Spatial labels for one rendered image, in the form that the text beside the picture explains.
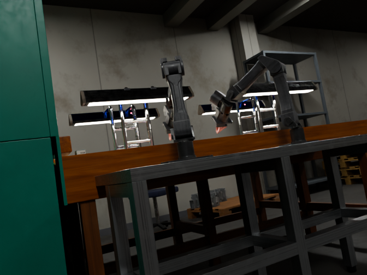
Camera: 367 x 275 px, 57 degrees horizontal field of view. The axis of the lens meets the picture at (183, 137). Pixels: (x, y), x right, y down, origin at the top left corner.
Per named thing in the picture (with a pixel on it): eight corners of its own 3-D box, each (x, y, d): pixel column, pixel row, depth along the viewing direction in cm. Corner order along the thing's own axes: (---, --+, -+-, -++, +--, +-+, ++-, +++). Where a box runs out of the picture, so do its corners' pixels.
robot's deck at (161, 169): (380, 140, 153) (379, 131, 153) (131, 182, 95) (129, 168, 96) (253, 159, 231) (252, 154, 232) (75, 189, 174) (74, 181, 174)
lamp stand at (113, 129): (146, 169, 217) (136, 102, 221) (116, 174, 209) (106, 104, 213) (137, 171, 234) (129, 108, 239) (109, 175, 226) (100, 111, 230)
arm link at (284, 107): (283, 128, 157) (267, 63, 161) (287, 129, 163) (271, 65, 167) (296, 125, 154) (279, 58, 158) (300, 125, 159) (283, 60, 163)
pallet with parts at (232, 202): (244, 203, 495) (241, 183, 498) (284, 203, 435) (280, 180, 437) (185, 218, 434) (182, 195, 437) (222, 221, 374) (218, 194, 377)
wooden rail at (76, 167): (376, 148, 205) (370, 119, 207) (66, 204, 128) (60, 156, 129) (359, 150, 216) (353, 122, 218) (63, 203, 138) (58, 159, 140)
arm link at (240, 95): (223, 93, 173) (266, 48, 160) (230, 95, 180) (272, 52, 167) (237, 111, 168) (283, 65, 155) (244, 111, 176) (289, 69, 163)
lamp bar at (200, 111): (266, 107, 283) (265, 99, 284) (202, 113, 257) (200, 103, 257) (260, 109, 291) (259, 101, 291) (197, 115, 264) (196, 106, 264)
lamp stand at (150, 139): (170, 165, 181) (157, 84, 186) (134, 170, 173) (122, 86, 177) (157, 167, 199) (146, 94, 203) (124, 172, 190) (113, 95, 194)
